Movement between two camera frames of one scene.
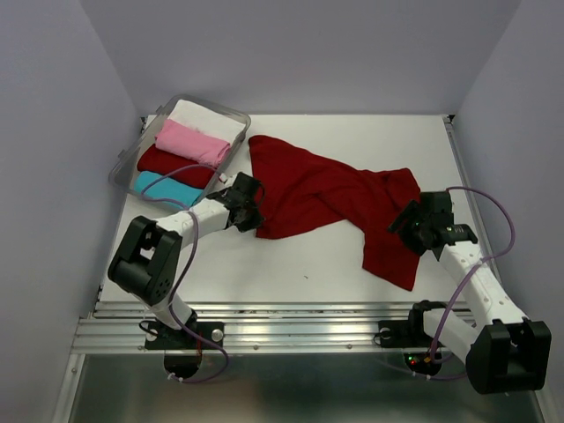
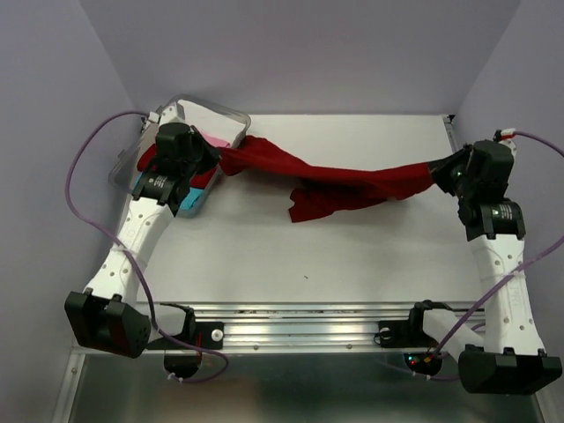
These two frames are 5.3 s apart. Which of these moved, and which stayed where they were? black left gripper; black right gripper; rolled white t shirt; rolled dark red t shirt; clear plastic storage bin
Moved: black left gripper; black right gripper
Stayed: rolled dark red t shirt; rolled white t shirt; clear plastic storage bin
